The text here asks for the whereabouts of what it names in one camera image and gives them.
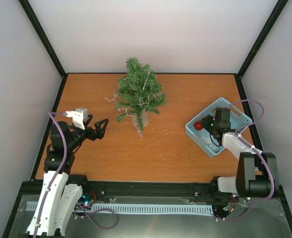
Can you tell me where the light blue cable duct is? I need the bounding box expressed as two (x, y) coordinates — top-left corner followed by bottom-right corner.
(26, 202), (215, 216)

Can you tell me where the left back frame post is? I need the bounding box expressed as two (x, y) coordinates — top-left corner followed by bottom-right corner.
(18, 0), (68, 79)

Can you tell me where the small circuit board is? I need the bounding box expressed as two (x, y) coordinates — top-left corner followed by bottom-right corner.
(75, 192), (96, 211)

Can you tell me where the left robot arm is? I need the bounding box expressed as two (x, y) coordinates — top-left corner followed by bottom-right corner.
(24, 111), (109, 238)

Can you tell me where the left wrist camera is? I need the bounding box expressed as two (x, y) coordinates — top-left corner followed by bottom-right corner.
(65, 108), (88, 130)

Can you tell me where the frame post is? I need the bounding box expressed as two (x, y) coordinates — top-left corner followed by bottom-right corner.
(235, 0), (289, 81)
(18, 0), (68, 79)

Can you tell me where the fairy light string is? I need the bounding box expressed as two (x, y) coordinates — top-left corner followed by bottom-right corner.
(105, 70), (164, 119)

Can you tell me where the clear battery box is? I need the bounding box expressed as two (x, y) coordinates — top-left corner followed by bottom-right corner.
(136, 126), (143, 137)

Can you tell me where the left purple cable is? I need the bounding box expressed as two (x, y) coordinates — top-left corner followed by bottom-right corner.
(33, 111), (68, 238)

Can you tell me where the light blue plastic basket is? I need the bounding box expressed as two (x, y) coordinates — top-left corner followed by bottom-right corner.
(185, 98), (252, 158)

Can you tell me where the small green christmas tree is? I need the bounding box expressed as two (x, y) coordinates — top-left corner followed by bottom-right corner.
(114, 57), (167, 131)

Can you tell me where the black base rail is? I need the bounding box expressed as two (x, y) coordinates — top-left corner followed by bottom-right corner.
(19, 180), (284, 205)

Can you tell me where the red bauble ornament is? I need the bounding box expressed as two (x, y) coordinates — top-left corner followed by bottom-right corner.
(194, 121), (203, 130)

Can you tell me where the right back frame post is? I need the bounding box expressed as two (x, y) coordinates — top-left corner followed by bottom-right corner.
(235, 0), (289, 81)

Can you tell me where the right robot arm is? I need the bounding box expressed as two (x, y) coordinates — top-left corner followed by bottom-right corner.
(201, 107), (279, 199)

